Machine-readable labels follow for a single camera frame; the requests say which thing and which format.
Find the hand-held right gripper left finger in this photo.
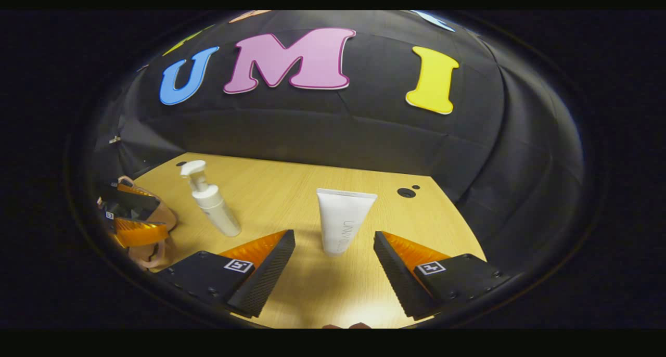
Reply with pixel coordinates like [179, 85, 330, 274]
[155, 229, 296, 318]

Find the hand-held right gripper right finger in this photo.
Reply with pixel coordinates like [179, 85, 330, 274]
[373, 231, 511, 320]

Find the pink suitcase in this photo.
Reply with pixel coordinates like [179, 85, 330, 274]
[96, 176, 178, 272]

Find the white squeeze tube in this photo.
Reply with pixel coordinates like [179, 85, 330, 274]
[316, 188, 378, 257]

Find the white pump bottle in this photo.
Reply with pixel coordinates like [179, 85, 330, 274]
[180, 160, 242, 238]

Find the black backdrop cloth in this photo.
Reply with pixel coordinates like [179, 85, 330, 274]
[86, 10, 586, 274]

